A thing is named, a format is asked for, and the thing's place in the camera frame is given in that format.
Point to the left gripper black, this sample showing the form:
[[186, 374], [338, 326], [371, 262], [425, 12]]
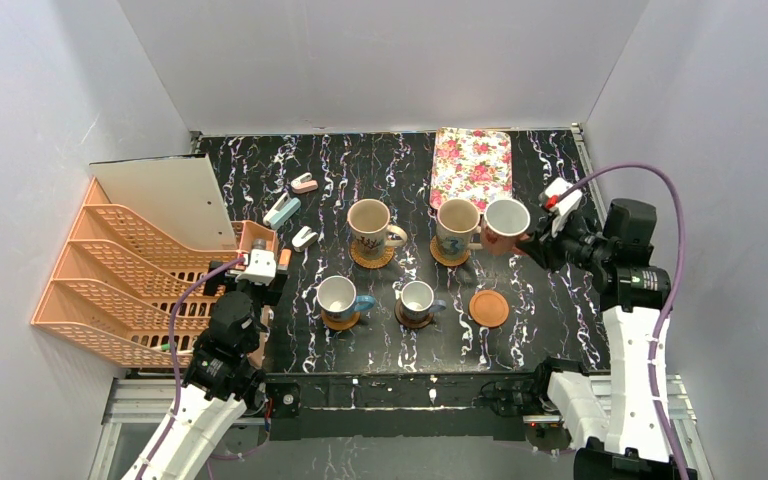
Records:
[[223, 268]]

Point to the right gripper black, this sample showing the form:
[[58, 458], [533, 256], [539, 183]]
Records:
[[542, 241]]

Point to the blue mug white inside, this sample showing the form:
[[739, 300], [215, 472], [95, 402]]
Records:
[[337, 295]]

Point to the pink floral mug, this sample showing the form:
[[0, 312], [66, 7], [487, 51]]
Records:
[[504, 222]]

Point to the light wooden coaster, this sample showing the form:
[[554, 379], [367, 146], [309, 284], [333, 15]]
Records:
[[337, 324], [489, 308]]

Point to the tall beige mug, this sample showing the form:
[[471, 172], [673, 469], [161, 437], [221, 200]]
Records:
[[457, 225]]

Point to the floral tray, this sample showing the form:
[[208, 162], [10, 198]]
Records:
[[471, 164]]

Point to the woven rattan coaster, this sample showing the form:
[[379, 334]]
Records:
[[375, 263], [448, 261]]

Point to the dark walnut wooden coaster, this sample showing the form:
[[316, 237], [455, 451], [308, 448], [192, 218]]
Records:
[[409, 323]]

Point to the small grey heart mug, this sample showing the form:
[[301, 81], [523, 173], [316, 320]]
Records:
[[418, 299]]

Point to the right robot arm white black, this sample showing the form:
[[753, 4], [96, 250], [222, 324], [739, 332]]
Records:
[[634, 437]]

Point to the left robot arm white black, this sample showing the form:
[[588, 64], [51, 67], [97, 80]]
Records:
[[224, 376]]

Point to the orange capped glue stick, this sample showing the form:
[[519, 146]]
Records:
[[284, 260]]

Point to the blue white stapler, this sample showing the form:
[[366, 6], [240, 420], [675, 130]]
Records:
[[284, 207]]

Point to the pink mini stapler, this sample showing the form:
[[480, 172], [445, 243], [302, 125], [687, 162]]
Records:
[[304, 183]]

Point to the white folder board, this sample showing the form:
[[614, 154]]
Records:
[[178, 194]]

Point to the orange mesh file rack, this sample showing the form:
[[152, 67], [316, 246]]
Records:
[[114, 286]]

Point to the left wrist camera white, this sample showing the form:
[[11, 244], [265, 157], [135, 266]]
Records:
[[258, 267]]

